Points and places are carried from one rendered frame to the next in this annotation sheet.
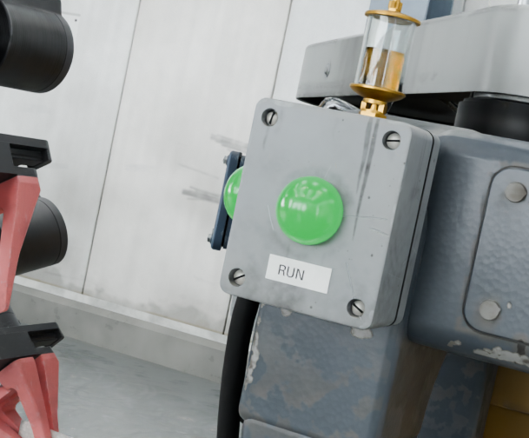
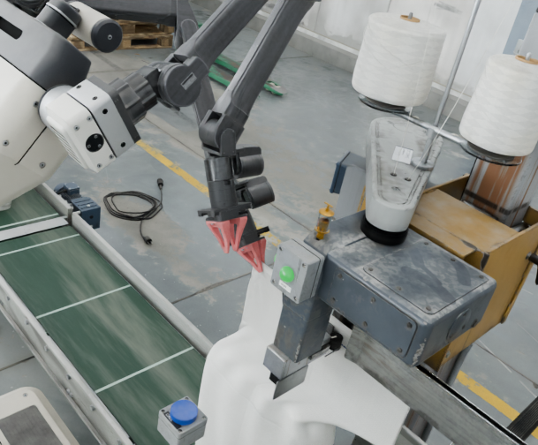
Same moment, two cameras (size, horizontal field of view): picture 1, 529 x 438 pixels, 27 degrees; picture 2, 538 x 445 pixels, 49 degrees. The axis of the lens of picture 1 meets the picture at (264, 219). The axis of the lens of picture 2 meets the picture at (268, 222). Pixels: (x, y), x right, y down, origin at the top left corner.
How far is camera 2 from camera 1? 74 cm
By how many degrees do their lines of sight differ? 31
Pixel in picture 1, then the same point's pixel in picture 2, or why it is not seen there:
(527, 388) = not seen: hidden behind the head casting
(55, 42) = (257, 166)
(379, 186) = (300, 275)
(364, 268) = (297, 290)
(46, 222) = (267, 192)
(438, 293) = (323, 290)
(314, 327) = not seen: hidden behind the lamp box
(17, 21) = (244, 164)
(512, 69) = (372, 216)
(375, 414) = (308, 313)
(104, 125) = not seen: outside the picture
